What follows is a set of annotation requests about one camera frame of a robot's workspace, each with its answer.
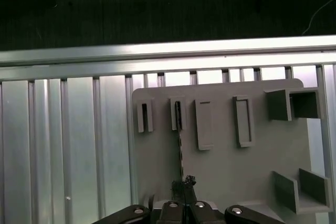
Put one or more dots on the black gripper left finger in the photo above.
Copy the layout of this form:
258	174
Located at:
170	213

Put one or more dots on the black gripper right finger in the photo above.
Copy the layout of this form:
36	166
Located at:
207	213

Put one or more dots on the RAM stick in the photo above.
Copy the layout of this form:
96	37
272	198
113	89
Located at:
180	150

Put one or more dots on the grey parts rack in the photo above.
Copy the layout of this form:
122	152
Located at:
236	161

